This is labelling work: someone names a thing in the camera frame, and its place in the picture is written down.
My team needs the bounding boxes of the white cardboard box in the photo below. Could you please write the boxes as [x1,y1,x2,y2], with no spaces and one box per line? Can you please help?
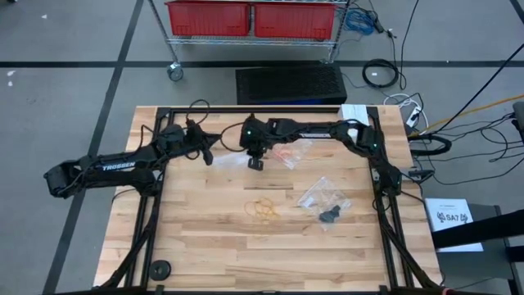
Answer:
[337,103,372,143]

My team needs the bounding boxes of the black coiled cable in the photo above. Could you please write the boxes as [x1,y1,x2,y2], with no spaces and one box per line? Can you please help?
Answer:
[362,58,400,89]

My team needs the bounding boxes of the white printed paper sheet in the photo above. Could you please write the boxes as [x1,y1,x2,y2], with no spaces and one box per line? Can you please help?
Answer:
[424,197,485,253]

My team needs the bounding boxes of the black round disc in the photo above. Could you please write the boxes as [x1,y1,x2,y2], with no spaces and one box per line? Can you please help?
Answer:
[147,259,173,282]

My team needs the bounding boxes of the white power strip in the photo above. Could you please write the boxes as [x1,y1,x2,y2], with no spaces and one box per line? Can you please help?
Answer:
[404,105,422,128]

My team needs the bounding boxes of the white cable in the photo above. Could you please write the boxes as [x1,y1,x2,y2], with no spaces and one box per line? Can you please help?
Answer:
[383,93,430,130]

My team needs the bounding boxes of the red plastic bin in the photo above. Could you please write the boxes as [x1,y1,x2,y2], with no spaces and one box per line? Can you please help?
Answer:
[165,1,251,37]
[252,2,337,41]

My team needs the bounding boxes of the chrome wire shelf cart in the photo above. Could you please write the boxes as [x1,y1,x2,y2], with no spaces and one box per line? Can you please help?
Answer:
[147,0,353,82]

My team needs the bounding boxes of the long black cable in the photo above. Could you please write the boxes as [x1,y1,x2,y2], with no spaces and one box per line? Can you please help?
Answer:
[399,0,421,91]
[427,52,524,135]

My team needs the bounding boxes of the black power adapter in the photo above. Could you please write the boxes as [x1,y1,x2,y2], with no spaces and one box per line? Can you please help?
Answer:
[370,11,386,34]

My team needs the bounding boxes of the grey metal stand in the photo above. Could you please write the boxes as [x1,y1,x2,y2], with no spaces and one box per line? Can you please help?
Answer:
[433,202,515,295]

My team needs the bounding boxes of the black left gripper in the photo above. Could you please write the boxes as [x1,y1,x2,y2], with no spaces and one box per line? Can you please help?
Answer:
[179,118,222,167]

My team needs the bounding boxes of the black aluminium table frame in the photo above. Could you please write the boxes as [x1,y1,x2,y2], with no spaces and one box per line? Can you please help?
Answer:
[97,106,443,295]

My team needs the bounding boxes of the blue coiled cable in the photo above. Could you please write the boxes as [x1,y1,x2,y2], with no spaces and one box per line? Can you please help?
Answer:
[343,7,376,36]

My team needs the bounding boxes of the yellow cable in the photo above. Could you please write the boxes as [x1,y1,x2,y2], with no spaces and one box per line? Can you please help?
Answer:
[409,93,524,137]

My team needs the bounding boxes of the black beam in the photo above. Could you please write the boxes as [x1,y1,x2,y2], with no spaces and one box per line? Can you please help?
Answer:
[431,210,524,250]

